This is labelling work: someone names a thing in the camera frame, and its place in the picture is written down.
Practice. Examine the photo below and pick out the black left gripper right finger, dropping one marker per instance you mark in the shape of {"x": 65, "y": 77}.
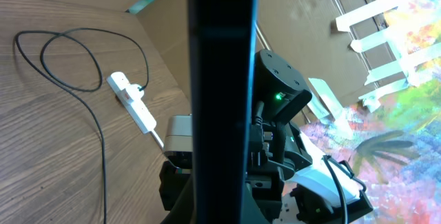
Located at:
{"x": 251, "y": 214}

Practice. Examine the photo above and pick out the white power strip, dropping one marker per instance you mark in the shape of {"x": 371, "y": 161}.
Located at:
{"x": 136, "y": 109}

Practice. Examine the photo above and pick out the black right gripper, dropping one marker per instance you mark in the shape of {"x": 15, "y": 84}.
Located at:
{"x": 173, "y": 180}

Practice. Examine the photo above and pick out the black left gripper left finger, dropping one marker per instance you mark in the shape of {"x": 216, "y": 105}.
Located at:
{"x": 183, "y": 210}

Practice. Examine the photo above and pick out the white charger plug adapter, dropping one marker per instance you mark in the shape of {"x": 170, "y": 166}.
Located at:
{"x": 133, "y": 92}

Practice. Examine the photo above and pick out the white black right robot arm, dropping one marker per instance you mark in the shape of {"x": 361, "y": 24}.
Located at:
{"x": 327, "y": 191}

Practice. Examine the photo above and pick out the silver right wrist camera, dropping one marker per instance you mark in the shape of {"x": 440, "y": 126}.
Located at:
{"x": 178, "y": 146}

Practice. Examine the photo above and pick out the blue Samsung Galaxy smartphone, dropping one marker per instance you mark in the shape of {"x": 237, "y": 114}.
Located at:
{"x": 221, "y": 47}

